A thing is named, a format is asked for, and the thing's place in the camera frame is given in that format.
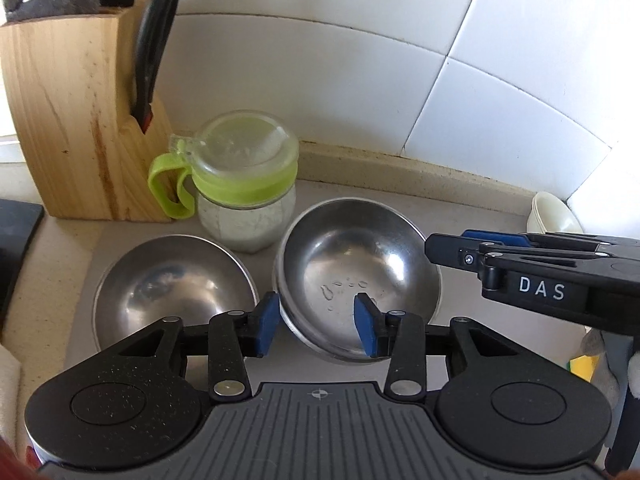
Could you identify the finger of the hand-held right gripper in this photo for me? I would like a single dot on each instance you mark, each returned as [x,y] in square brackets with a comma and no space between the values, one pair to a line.
[495,237]
[450,250]

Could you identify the stainless steel bowl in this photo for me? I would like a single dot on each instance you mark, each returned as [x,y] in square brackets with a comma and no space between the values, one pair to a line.
[300,335]
[170,285]
[350,255]

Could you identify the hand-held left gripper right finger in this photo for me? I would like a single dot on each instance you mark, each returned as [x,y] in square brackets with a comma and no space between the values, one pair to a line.
[367,327]

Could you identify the wooden knife block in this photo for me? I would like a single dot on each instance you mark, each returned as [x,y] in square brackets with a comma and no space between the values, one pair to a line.
[65,120]

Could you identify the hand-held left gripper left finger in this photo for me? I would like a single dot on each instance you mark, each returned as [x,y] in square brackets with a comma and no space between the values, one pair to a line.
[265,325]

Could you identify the glass jar with green lid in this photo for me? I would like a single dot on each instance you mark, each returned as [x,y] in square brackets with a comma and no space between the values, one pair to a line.
[245,190]

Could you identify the white towel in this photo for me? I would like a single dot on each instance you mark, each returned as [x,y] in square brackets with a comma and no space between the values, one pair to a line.
[9,400]

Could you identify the small cream bowl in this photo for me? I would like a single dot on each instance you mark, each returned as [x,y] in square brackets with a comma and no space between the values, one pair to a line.
[531,220]
[555,210]

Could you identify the red orange cloth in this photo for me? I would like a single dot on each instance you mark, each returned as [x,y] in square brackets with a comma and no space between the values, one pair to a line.
[12,462]

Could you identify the yellow green sponge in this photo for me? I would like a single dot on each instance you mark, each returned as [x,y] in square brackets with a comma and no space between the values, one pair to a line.
[585,367]

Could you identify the black induction cooktop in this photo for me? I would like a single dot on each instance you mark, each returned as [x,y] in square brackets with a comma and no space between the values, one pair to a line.
[17,240]

